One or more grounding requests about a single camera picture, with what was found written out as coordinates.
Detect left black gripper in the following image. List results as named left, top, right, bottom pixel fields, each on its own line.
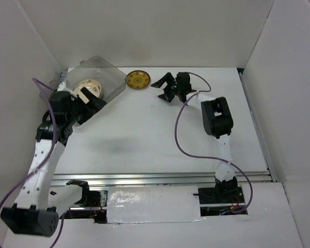
left=66, top=87, right=106, bottom=125

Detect white cover panel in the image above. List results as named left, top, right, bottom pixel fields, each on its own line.
left=106, top=186, right=201, bottom=224

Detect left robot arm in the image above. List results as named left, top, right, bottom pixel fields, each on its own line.
left=0, top=88, right=107, bottom=237

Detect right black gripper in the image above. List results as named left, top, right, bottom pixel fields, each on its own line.
left=151, top=72, right=182, bottom=103

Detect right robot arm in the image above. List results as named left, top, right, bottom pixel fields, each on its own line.
left=151, top=72, right=238, bottom=203

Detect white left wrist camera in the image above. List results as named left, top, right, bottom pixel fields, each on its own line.
left=56, top=81, right=76, bottom=99

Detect clear plastic bin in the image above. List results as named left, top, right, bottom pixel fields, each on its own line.
left=48, top=56, right=126, bottom=104

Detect yellow patterned plate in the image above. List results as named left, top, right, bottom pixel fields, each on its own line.
left=125, top=70, right=151, bottom=90

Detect cream plate with black patch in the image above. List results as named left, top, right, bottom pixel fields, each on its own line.
left=73, top=79, right=102, bottom=104

